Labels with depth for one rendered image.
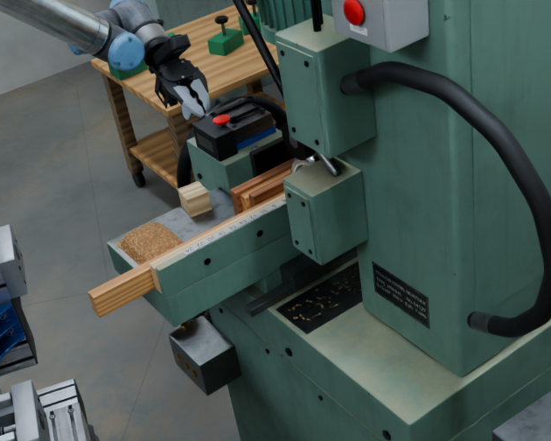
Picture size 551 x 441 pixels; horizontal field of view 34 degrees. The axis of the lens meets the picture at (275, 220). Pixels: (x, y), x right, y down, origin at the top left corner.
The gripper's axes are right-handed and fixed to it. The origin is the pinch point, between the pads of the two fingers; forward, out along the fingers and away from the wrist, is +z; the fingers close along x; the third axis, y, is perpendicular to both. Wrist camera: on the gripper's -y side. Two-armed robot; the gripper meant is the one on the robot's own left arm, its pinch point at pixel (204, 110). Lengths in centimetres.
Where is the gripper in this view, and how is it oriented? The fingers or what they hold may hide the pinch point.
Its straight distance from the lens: 183.2
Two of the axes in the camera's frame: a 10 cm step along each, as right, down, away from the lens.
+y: -1.8, 5.4, 8.2
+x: -8.3, 3.7, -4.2
